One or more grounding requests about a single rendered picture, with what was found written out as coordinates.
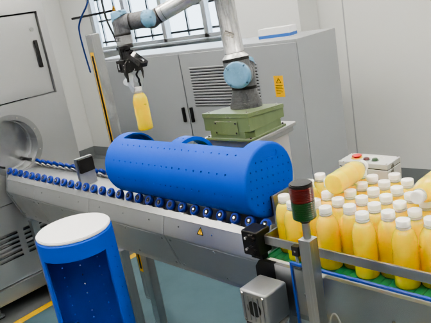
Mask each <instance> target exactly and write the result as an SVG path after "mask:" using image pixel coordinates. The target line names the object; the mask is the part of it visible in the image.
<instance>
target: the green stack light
mask: <svg viewBox="0 0 431 323"><path fill-rule="evenodd" d="M291 210H292V218H293V220H295V221H297V222H308V221H311V220H314V219H315V218H316V217H317V213H316V203H315V199H314V200H313V201H312V202H310V203H307V204H293V203H291Z"/></svg>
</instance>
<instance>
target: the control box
mask: <svg viewBox="0 0 431 323"><path fill-rule="evenodd" d="M353 154H358V153H351V154H349V155H348V156H346V157H345V158H343V159H341V160H339V166H340V167H342V166H343V165H345V164H347V163H348V162H352V161H358V162H359V161H361V160H363V158H364V157H366V156H367V157H369V160H365V161H366V162H367V163H368V169H367V175H368V174H377V175H378V180H381V179H389V176H388V174H389V173H391V172H399V173H400V176H401V163H400V162H401V160H400V157H399V156H384V155H375V154H361V155H362V156H360V158H354V157H352V155H353ZM370 156H371V157H370ZM375 157H377V158H378V160H377V161H372V158H375ZM380 157H381V158H380ZM382 157H383V158H382ZM340 167H339V168H340ZM400 179H402V177H401V178H400Z"/></svg>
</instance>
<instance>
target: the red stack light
mask: <svg viewBox="0 0 431 323"><path fill-rule="evenodd" d="M289 196H290V201H291V203H293V204H307V203H310V202H312V201H313V200H314V199H315V197H314V187H313V185H311V186H310V187H309V188H306V189H303V190H293V189H291V188H289Z"/></svg>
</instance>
